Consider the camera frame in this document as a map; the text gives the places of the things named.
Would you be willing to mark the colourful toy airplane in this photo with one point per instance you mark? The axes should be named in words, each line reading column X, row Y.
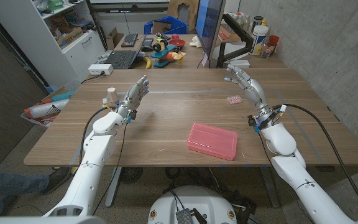
column 168, row 54

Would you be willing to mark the grey table leg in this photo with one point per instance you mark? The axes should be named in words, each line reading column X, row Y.
column 269, row 186
column 113, row 186

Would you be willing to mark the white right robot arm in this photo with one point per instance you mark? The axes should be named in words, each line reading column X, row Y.
column 291, row 165

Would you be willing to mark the dark lidded bottle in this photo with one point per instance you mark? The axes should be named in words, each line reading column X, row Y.
column 257, row 22

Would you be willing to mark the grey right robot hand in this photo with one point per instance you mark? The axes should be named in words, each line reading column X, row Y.
column 253, row 90

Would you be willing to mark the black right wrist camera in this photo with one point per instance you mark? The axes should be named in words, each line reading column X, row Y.
column 253, row 122

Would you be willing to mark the black keyboard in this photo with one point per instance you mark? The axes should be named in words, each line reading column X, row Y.
column 129, row 40

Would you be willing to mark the white sticky note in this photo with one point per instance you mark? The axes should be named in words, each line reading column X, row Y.
column 204, row 59

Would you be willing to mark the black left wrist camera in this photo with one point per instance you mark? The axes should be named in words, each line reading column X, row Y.
column 131, row 115

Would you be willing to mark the beige small cup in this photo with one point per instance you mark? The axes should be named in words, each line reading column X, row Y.
column 112, row 94

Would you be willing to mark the blue plastic bin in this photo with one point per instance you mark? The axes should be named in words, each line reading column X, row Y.
column 174, row 23

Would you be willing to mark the yellow banana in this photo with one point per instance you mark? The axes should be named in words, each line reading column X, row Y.
column 148, row 63

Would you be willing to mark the large computer monitor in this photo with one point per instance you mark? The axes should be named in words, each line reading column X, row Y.
column 208, row 21

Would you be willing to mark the black computer mouse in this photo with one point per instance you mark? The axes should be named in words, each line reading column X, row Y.
column 147, row 48

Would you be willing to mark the black laptop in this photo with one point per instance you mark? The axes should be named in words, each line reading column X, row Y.
column 121, row 59

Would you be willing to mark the white power strip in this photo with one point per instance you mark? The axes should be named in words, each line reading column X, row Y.
column 99, row 69

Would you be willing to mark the red cup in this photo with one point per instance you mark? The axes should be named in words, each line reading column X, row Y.
column 273, row 40

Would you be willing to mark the clear plastic storage bin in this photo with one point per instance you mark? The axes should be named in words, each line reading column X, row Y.
column 34, row 119

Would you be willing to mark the white foam roll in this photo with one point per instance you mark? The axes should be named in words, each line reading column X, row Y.
column 47, row 108

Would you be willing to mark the open brown cardboard box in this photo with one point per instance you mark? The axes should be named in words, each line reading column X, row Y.
column 114, row 39

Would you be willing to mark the red bowl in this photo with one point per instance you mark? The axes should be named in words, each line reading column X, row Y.
column 177, row 42

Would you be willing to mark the flat cardboard box with label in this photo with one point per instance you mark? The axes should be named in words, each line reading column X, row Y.
column 69, row 36

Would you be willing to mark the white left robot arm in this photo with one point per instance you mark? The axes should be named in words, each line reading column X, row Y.
column 96, row 149

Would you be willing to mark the pink plastic pencil case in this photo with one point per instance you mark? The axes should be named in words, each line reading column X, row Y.
column 211, row 141

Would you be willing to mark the small white box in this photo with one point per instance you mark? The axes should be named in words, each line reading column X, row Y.
column 242, row 63

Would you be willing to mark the white supplement jar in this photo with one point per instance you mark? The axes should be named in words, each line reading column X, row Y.
column 258, row 39

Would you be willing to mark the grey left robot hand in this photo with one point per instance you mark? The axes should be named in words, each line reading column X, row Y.
column 133, row 95

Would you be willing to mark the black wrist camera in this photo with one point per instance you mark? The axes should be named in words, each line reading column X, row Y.
column 131, row 115
column 253, row 122

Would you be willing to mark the small pink patterned packet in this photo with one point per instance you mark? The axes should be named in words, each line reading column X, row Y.
column 234, row 99

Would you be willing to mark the black framed whiteboard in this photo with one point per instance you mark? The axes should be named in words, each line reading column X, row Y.
column 129, row 7

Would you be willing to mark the dark person shoe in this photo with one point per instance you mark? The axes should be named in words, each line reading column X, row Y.
column 56, row 179

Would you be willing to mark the brown cardboard panel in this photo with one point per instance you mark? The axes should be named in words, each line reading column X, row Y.
column 182, row 7

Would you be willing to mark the teal foam item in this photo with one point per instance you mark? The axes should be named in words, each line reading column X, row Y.
column 61, row 96

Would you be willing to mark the white plush toy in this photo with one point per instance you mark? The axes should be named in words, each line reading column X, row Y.
column 195, row 42

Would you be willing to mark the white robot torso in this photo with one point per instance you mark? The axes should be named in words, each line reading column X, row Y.
column 194, row 199

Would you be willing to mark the white shelf cabinet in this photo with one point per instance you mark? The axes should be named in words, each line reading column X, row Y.
column 42, row 46

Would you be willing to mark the person leg in jeans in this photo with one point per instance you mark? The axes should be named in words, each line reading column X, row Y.
column 8, row 185

